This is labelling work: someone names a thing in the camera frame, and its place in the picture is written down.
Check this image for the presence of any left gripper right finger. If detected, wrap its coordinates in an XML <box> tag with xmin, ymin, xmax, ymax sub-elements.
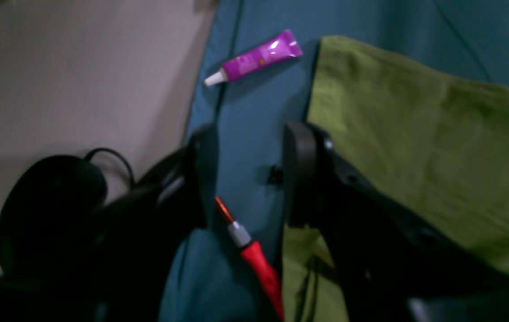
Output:
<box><xmin>282</xmin><ymin>122</ymin><xmax>509</xmax><ymax>322</ymax></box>

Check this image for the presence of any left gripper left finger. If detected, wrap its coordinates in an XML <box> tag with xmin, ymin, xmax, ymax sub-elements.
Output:
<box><xmin>0</xmin><ymin>124</ymin><xmax>219</xmax><ymax>322</ymax></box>

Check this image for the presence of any olive green t-shirt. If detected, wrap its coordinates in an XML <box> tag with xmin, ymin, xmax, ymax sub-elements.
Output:
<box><xmin>282</xmin><ymin>35</ymin><xmax>509</xmax><ymax>322</ymax></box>

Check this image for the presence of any blue table cloth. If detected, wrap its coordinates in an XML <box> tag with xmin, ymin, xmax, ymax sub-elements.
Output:
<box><xmin>158</xmin><ymin>0</ymin><xmax>509</xmax><ymax>322</ymax></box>

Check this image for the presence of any black computer mouse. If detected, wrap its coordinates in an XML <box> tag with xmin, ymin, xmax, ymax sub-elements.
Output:
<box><xmin>0</xmin><ymin>155</ymin><xmax>107</xmax><ymax>275</ymax></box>

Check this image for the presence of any orange screwdriver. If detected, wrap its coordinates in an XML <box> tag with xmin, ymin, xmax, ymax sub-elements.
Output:
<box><xmin>215</xmin><ymin>196</ymin><xmax>285</xmax><ymax>322</ymax></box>

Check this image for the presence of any small black clip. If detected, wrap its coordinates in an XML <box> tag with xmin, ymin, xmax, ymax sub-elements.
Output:
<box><xmin>267</xmin><ymin>165</ymin><xmax>284</xmax><ymax>186</ymax></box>

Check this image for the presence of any pink tube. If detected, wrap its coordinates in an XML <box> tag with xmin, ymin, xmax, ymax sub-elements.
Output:
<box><xmin>203</xmin><ymin>30</ymin><xmax>303</xmax><ymax>86</ymax></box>

